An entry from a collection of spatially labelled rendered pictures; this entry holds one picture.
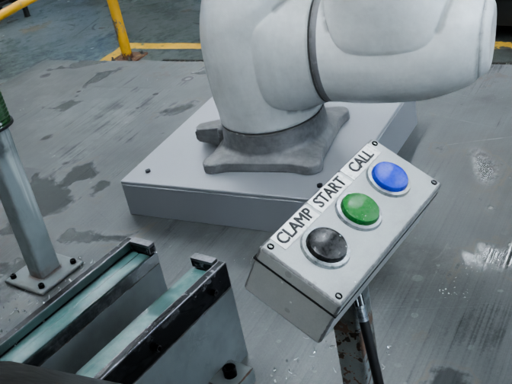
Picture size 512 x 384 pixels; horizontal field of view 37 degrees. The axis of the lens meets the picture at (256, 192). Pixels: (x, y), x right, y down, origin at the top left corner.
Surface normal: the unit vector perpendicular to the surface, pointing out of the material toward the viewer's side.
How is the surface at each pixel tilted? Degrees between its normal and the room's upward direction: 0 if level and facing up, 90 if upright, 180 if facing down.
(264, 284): 90
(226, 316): 90
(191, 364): 90
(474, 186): 0
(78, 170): 0
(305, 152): 15
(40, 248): 90
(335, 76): 102
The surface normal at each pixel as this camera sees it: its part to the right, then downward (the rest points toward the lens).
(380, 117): -0.20, -0.84
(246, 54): -0.18, 0.52
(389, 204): 0.25, -0.67
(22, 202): 0.81, 0.15
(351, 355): -0.56, 0.50
